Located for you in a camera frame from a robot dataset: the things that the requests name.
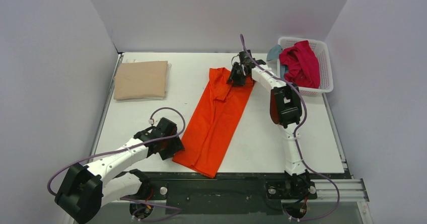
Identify folded beige t shirt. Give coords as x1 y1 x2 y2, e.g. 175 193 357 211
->
113 61 169 101

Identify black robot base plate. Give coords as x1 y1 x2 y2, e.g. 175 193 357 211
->
129 172 344 220

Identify crimson red t shirt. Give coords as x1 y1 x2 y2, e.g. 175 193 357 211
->
279 40 321 89

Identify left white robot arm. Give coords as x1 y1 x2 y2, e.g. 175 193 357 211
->
54 117 184 223

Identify aluminium rail frame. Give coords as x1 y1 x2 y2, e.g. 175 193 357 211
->
280 179 370 204

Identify orange t shirt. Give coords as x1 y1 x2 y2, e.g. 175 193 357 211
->
172 67 254 178

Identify white plastic laundry basket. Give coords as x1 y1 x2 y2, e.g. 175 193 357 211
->
277 36 334 96

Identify teal blue t shirt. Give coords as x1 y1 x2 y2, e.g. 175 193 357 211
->
266 44 283 61

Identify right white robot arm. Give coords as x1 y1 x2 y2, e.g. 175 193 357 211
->
227 51 306 176

